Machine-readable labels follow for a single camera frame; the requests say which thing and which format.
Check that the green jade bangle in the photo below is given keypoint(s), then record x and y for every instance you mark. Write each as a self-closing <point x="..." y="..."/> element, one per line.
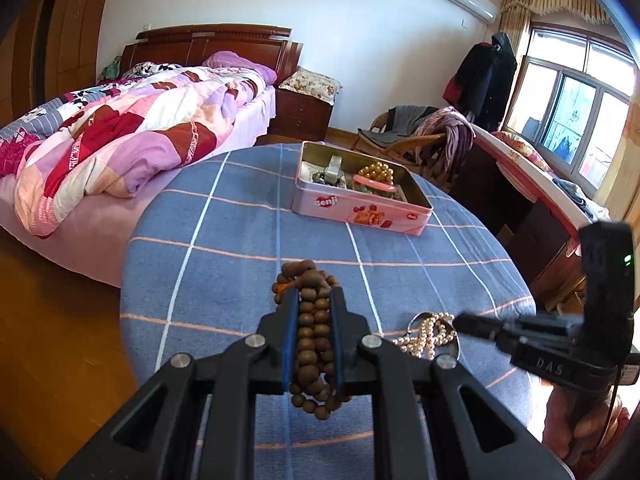
<point x="361" y="189"/>

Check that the pink padded mat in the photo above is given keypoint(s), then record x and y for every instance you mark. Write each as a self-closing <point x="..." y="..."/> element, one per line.
<point x="515" y="160"/>

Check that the window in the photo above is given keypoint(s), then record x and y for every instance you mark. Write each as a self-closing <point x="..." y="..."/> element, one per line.
<point x="545" y="105"/>

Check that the floral cushion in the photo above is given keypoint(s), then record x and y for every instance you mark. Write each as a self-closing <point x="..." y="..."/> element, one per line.
<point x="525" y="150"/>

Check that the pink bangle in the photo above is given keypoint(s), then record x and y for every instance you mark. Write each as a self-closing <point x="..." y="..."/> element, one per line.
<point x="375" y="186"/>

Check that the pink tin box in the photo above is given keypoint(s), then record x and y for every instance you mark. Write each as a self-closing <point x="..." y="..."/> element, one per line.
<point x="330" y="205"/>

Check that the blue plaid tablecloth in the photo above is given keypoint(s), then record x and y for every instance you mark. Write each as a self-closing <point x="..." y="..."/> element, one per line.
<point x="225" y="260"/>

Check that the person's right hand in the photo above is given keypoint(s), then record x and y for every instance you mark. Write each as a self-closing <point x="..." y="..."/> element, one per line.
<point x="560" y="420"/>

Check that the black white patterned cloth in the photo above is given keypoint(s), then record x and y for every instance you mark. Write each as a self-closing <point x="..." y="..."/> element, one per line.
<point x="150" y="70"/>

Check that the purple pillow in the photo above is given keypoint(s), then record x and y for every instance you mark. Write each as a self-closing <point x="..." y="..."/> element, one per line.
<point x="240" y="65"/>

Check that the dark wooden desk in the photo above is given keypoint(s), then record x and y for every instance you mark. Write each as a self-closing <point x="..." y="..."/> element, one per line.
<point x="525" y="240"/>

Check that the wooden bed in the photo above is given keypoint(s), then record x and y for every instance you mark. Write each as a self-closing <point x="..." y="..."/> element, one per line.
<point x="100" y="240"/>

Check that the teal cloth bag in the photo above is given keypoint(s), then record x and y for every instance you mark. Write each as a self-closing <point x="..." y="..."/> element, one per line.
<point x="110" y="67"/>

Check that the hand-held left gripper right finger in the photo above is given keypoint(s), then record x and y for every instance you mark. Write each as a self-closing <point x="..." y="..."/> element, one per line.
<point x="339" y="340"/>

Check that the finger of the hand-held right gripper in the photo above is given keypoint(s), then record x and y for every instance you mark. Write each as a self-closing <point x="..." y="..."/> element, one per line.
<point x="485" y="327"/>

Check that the grey garment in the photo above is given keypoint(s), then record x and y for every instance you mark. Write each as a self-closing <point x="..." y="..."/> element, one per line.
<point x="400" y="117"/>

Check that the silver metal bangle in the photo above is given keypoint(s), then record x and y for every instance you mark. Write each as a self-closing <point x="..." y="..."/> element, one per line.
<point x="451" y="347"/>

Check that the purple garment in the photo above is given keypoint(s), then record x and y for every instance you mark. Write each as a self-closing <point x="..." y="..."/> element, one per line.
<point x="457" y="145"/>

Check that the dark folded clothes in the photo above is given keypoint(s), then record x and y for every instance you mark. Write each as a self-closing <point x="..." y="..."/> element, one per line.
<point x="575" y="195"/>

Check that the dark hanging coats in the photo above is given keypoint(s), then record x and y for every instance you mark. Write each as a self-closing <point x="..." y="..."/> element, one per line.
<point x="482" y="80"/>

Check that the pink patchwork quilt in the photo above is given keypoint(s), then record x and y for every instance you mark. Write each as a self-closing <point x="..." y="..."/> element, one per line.
<point x="125" y="135"/>

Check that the brown wooden wardrobe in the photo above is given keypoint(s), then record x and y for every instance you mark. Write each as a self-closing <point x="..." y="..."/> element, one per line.
<point x="75" y="20"/>

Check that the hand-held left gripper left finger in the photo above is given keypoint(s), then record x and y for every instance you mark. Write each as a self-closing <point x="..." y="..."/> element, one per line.
<point x="290" y="340"/>

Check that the silver wristwatch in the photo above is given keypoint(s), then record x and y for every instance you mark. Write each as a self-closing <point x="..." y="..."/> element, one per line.
<point x="335" y="167"/>

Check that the floral pillow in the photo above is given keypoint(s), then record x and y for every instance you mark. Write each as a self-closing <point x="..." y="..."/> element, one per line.
<point x="312" y="85"/>

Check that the paper leaflet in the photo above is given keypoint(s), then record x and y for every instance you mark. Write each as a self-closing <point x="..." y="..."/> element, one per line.
<point x="310" y="167"/>

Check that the wicker chair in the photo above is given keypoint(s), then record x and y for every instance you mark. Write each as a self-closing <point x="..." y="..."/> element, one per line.
<point x="410" y="142"/>

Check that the dark wooden nightstand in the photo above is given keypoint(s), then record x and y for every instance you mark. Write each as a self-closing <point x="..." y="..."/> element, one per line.
<point x="300" y="115"/>

